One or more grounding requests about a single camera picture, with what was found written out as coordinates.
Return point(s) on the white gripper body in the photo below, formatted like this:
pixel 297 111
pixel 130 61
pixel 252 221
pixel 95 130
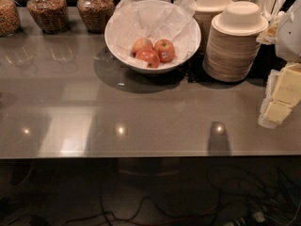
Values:
pixel 290 37

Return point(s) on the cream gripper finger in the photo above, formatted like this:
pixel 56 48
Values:
pixel 273 114
pixel 288 86

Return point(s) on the red apple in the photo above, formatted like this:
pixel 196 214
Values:
pixel 141 43
pixel 149 56
pixel 165 50

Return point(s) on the white ceramic bowl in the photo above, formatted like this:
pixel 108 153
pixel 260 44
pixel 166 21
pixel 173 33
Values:
pixel 116 51

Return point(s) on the black mesh mat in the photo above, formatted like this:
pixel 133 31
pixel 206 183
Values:
pixel 265 61

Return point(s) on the white plastic cutlery bundle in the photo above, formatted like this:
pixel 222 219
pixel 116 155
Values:
pixel 271 11

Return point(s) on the front stack paper bowls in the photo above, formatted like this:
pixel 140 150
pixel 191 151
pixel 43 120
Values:
pixel 232 47

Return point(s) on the stack paper bowls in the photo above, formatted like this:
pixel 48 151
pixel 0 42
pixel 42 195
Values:
pixel 205 10
pixel 232 47

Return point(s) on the back stack paper bowls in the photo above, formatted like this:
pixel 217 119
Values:
pixel 205 10

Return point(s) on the white tissue paper liner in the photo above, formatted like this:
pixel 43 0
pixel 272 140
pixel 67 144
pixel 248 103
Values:
pixel 150 22

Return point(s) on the right glass cereal jar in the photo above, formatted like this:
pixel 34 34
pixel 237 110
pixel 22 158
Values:
pixel 95 13

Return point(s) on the glass cereal jar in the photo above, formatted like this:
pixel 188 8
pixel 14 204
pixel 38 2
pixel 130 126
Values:
pixel 51 16
pixel 95 13
pixel 9 18

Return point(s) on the middle glass cereal jar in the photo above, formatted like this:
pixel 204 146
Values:
pixel 51 16

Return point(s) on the left glass cereal jar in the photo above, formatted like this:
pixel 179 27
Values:
pixel 9 18

